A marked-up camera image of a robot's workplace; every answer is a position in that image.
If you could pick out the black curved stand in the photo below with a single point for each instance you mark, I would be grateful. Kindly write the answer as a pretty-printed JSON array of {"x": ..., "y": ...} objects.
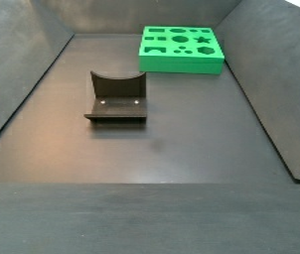
[{"x": 120, "y": 97}]

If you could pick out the green foam shape-sorter block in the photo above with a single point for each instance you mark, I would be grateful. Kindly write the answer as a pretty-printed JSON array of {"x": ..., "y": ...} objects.
[{"x": 180, "y": 49}]

